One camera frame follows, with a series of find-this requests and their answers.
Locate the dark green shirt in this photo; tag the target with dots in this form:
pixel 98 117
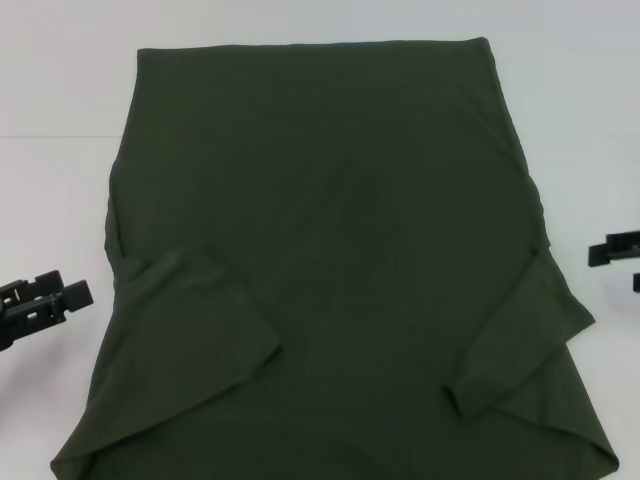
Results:
pixel 320 200

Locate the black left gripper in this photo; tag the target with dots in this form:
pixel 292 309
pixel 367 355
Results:
pixel 10 335

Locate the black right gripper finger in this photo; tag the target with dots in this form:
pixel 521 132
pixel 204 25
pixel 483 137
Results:
pixel 637 282
pixel 615 250

